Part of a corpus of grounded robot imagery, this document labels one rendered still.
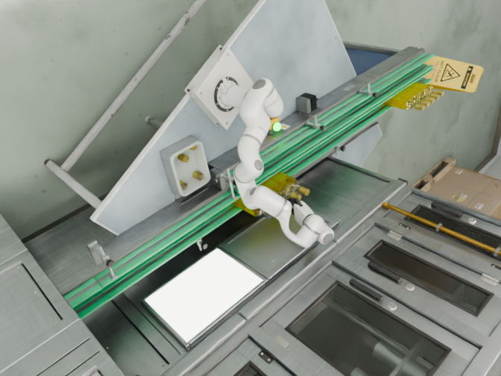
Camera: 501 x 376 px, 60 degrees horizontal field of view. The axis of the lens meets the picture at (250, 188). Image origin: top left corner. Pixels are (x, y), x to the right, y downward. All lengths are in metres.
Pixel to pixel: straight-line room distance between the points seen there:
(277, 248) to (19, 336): 1.06
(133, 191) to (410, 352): 1.26
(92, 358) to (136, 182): 0.85
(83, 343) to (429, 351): 1.14
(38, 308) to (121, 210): 0.57
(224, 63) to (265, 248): 0.84
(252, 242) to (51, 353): 1.00
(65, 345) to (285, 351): 0.74
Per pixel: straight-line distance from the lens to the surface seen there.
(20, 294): 1.72
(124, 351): 1.87
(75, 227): 2.57
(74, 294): 1.87
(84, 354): 1.40
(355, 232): 2.09
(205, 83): 1.93
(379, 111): 2.85
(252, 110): 1.69
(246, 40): 2.15
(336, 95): 2.64
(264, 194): 1.67
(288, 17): 2.33
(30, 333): 1.57
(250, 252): 2.01
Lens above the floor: 2.34
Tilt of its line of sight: 41 degrees down
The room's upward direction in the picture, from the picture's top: 117 degrees clockwise
